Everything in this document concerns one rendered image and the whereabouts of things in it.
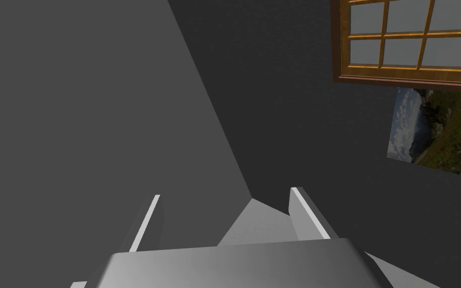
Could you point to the wooden framed window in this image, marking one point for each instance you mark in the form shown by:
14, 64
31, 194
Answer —
414, 44

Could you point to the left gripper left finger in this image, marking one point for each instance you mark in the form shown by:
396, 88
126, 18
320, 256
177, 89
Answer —
146, 228

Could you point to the landscape picture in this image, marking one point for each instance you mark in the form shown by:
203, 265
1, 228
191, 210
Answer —
430, 132

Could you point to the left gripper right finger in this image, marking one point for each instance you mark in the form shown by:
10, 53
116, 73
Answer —
308, 222

